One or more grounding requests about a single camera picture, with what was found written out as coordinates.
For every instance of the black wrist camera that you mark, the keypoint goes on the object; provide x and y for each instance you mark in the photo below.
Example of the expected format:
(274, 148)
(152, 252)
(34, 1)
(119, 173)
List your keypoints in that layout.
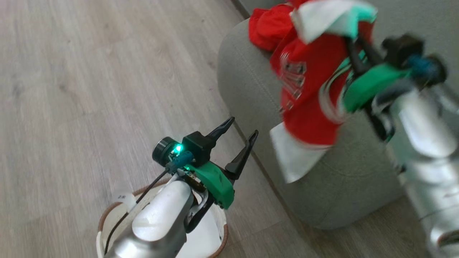
(412, 53)
(197, 145)

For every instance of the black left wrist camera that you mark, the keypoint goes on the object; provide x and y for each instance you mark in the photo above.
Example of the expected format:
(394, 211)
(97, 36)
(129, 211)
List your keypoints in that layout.
(197, 145)

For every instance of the red and white garment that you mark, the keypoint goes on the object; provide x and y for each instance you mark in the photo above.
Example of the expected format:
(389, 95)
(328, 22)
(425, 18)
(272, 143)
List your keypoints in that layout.
(308, 118)

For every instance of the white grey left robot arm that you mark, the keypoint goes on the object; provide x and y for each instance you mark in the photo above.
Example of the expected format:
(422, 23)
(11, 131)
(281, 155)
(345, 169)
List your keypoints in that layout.
(161, 218)

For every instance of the grey fabric sofa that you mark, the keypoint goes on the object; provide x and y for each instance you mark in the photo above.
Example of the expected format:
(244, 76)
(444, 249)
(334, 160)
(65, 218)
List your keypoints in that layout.
(340, 186)

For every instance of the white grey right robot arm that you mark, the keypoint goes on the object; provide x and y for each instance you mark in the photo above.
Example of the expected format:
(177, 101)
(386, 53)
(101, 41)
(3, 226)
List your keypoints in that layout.
(426, 143)

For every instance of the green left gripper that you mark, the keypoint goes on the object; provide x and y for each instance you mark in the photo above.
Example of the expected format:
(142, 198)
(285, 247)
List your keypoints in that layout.
(217, 184)

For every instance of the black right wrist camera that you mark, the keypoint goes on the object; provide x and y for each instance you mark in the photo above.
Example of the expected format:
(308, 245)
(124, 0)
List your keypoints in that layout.
(412, 53)

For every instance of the white laundry basket brown rim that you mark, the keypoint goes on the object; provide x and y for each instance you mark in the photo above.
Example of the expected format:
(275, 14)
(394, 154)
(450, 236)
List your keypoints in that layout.
(206, 240)

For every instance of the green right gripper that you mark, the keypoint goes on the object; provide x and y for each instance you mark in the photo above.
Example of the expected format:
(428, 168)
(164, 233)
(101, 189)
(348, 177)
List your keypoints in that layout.
(371, 84)

